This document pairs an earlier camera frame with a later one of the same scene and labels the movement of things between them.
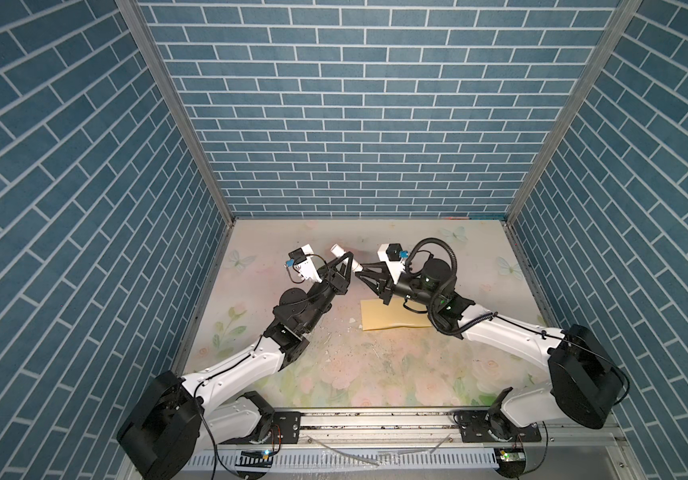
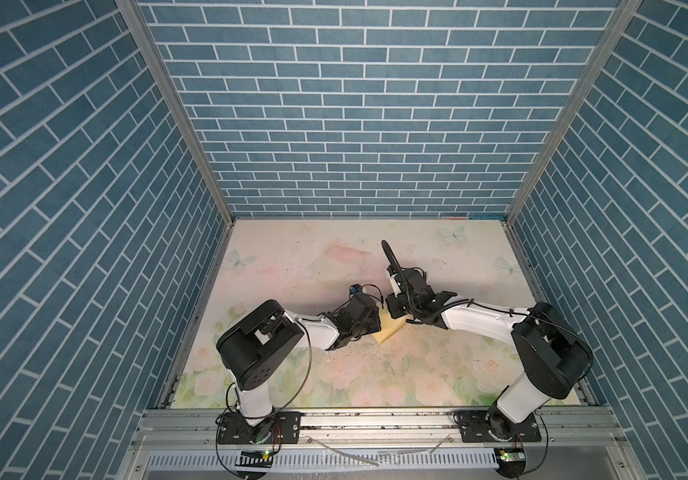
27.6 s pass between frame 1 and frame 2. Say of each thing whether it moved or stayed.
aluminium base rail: stayed
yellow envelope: moved
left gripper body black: moved
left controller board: stayed
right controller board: stayed
